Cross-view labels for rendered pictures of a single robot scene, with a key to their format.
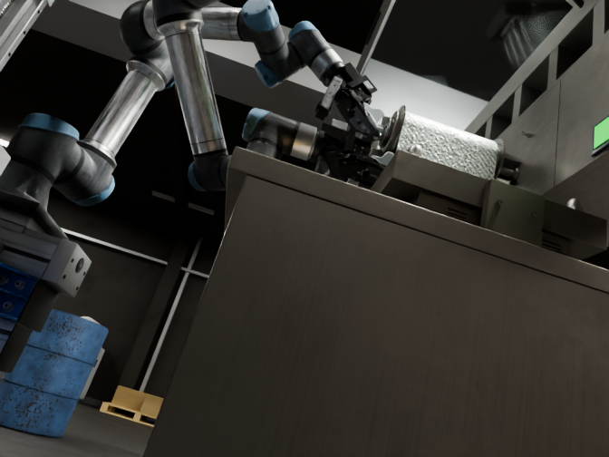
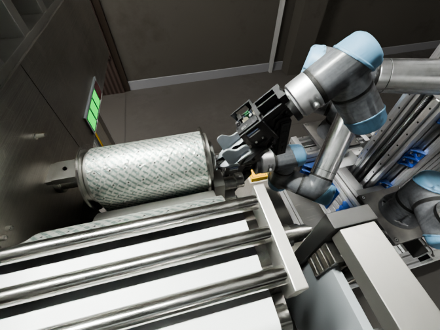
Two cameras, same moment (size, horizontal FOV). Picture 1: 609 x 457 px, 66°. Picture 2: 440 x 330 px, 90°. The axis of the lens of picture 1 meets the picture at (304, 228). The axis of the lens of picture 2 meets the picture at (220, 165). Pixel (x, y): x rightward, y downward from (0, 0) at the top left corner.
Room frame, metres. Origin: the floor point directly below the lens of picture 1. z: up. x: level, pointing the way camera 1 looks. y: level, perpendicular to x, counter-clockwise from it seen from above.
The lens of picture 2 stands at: (1.29, -0.16, 1.65)
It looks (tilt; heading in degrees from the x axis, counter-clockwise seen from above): 51 degrees down; 170
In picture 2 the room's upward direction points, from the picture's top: straight up
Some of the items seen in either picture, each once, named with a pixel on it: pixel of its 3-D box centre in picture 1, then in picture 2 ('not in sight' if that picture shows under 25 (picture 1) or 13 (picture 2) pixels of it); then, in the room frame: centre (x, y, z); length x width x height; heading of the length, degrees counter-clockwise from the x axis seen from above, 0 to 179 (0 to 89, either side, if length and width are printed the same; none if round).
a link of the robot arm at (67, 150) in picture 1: (44, 146); (428, 191); (1.01, 0.64, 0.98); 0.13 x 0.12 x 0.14; 159
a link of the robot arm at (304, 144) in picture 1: (304, 142); (264, 162); (0.87, 0.05, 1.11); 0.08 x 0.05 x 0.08; 4
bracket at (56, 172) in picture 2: (506, 161); (63, 171); (0.96, -0.44, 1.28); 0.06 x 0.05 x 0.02; 94
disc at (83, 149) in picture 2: (488, 167); (93, 177); (0.96, -0.39, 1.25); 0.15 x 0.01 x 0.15; 4
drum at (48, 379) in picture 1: (51, 369); not in sight; (4.47, 1.77, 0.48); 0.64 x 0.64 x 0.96
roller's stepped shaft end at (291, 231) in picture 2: not in sight; (291, 234); (1.19, -0.04, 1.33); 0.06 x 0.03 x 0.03; 94
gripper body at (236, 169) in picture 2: (341, 150); (239, 164); (0.88, -0.03, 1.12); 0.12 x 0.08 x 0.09; 94
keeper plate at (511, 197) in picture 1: (513, 217); not in sight; (0.68, -0.33, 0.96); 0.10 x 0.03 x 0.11; 94
